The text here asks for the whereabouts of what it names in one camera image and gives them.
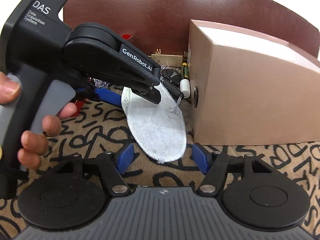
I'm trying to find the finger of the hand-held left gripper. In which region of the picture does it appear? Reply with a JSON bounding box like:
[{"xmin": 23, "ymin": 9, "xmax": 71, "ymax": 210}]
[
  {"xmin": 75, "ymin": 80, "xmax": 125, "ymax": 107},
  {"xmin": 131, "ymin": 83, "xmax": 162, "ymax": 105}
]

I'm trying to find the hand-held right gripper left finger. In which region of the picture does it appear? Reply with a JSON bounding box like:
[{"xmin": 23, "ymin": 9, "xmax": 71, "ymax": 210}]
[{"xmin": 53, "ymin": 143, "xmax": 135, "ymax": 196}]

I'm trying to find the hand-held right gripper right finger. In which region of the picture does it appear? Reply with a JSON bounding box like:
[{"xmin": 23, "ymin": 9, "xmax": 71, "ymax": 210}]
[{"xmin": 192, "ymin": 142, "xmax": 273, "ymax": 196}]

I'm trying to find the large white felt insole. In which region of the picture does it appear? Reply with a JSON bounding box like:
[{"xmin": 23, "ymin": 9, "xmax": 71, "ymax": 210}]
[{"xmin": 121, "ymin": 81, "xmax": 187, "ymax": 163}]

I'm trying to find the brown cardboard box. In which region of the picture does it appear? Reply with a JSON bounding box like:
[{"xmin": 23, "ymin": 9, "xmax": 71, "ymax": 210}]
[{"xmin": 187, "ymin": 19, "xmax": 320, "ymax": 147}]

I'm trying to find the person's left hand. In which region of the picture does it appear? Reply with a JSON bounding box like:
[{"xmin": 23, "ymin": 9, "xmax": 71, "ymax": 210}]
[{"xmin": 0, "ymin": 71, "xmax": 78, "ymax": 172}]

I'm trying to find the steel wool scrubber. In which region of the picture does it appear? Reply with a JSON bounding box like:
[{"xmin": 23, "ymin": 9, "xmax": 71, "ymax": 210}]
[{"xmin": 91, "ymin": 78, "xmax": 111, "ymax": 89}]

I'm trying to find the black rod with metal hook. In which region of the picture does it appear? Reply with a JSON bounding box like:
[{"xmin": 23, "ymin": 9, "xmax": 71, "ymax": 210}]
[{"xmin": 160, "ymin": 76, "xmax": 185, "ymax": 105}]

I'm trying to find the small wooden box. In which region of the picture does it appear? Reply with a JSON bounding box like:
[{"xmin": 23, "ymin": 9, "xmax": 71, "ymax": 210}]
[{"xmin": 151, "ymin": 49, "xmax": 183, "ymax": 67}]

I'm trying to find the letter print blanket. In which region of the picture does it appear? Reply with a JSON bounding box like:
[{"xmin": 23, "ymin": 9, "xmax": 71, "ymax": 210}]
[{"xmin": 0, "ymin": 84, "xmax": 320, "ymax": 240}]

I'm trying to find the brown wooden headboard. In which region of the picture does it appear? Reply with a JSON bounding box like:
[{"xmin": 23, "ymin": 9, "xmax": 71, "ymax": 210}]
[{"xmin": 62, "ymin": 0, "xmax": 320, "ymax": 61}]

